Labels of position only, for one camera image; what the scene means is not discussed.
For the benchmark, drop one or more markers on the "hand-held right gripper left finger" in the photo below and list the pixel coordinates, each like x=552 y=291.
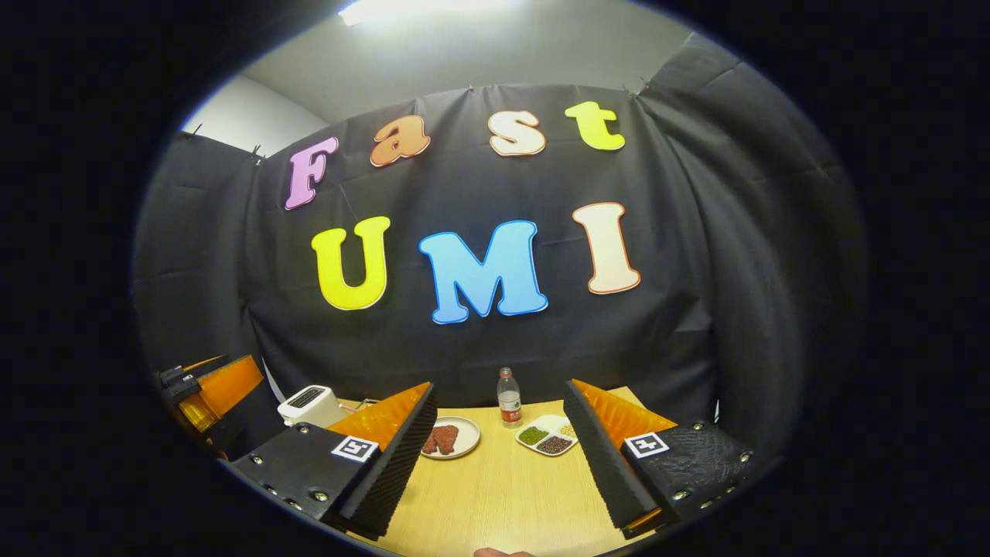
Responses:
x=398 y=464

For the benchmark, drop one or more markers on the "round white plate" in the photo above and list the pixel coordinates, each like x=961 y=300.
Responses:
x=468 y=437

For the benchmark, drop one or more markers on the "ceiling light panel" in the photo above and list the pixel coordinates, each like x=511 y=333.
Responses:
x=410 y=9

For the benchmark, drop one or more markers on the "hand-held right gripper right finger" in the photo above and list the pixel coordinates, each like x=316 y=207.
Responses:
x=599 y=464

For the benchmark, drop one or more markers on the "clear plastic water bottle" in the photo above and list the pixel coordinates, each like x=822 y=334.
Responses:
x=509 y=406

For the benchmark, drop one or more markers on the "white divided bean dish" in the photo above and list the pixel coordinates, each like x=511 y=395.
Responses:
x=545 y=437

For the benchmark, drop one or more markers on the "white toaster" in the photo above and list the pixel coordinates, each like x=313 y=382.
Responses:
x=309 y=404

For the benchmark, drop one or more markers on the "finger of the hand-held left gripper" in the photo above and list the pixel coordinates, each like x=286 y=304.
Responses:
x=232 y=383

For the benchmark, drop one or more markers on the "red meat patty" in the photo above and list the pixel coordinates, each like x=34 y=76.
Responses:
x=447 y=438
x=429 y=442

